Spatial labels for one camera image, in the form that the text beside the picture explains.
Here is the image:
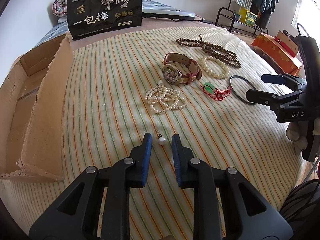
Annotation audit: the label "black bangle ring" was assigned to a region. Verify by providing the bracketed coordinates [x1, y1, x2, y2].
[229, 75, 258, 105]

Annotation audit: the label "brown wooden bead necklace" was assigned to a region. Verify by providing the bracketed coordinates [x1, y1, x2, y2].
[175, 35, 242, 69]

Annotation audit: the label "jade pendant red cord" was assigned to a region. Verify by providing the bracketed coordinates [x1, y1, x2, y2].
[200, 81, 233, 101]

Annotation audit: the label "cream bead bracelet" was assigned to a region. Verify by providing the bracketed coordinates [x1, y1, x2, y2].
[200, 55, 231, 80]

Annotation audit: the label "white pearl earring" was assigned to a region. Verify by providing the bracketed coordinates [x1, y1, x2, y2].
[157, 134, 167, 146]

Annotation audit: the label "red strap wristwatch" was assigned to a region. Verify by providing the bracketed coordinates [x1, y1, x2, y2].
[162, 53, 202, 85]

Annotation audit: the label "white pearl necklace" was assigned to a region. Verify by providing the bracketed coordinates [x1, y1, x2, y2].
[145, 80, 188, 115]

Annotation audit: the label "white gloved right hand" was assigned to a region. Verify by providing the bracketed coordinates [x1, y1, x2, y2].
[286, 121, 308, 154]

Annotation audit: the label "orange gift box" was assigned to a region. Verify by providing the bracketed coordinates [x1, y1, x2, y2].
[251, 33, 303, 76]

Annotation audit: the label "black clothes rack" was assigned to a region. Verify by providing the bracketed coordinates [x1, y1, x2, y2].
[215, 0, 279, 36]

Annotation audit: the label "yellow green box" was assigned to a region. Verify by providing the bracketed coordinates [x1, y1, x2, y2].
[239, 7, 257, 26]

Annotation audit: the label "striped yellow bed cloth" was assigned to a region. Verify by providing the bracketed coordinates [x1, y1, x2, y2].
[1, 27, 303, 230]

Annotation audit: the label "dark hanging clothes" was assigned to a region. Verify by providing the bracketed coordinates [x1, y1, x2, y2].
[250, 0, 279, 30]

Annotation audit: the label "brown cardboard box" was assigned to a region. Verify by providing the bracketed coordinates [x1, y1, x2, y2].
[1, 34, 74, 183]

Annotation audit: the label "black plum snack bag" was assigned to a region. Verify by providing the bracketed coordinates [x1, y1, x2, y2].
[67, 0, 142, 40]

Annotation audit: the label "white ring light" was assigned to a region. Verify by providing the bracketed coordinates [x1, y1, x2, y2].
[142, 7, 196, 21]

